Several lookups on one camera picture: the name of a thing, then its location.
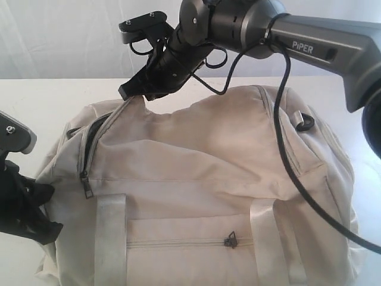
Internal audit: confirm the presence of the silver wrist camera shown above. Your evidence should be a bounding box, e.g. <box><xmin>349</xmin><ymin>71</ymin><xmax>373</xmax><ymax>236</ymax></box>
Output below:
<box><xmin>119</xmin><ymin>11</ymin><xmax>174</xmax><ymax>44</ymax></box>
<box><xmin>1</xmin><ymin>112</ymin><xmax>37</xmax><ymax>154</ymax></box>

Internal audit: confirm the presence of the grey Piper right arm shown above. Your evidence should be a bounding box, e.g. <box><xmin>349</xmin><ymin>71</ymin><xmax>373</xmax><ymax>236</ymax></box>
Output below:
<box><xmin>118</xmin><ymin>1</ymin><xmax>380</xmax><ymax>154</ymax></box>

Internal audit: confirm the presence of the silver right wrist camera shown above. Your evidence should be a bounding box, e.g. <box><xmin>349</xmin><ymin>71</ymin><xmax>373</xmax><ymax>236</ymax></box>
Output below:
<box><xmin>119</xmin><ymin>11</ymin><xmax>174</xmax><ymax>44</ymax></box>

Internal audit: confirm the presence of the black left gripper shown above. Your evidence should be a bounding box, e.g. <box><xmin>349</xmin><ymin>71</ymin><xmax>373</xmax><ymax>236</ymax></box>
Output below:
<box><xmin>1</xmin><ymin>152</ymin><xmax>63</xmax><ymax>245</ymax></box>

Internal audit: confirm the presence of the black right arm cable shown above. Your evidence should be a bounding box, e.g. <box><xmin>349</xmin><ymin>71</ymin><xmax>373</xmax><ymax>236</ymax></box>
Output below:
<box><xmin>190</xmin><ymin>44</ymin><xmax>381</xmax><ymax>248</ymax></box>

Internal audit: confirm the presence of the white fabric duffel bag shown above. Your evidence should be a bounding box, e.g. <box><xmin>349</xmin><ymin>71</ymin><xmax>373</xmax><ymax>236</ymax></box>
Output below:
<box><xmin>36</xmin><ymin>86</ymin><xmax>363</xmax><ymax>285</ymax></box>

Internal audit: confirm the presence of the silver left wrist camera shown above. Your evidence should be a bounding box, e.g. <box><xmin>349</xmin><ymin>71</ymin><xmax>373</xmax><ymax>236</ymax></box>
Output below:
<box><xmin>1</xmin><ymin>112</ymin><xmax>37</xmax><ymax>154</ymax></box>

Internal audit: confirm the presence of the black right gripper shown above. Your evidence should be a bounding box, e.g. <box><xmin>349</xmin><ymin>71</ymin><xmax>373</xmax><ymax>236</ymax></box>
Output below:
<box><xmin>118</xmin><ymin>25</ymin><xmax>213</xmax><ymax>101</ymax></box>

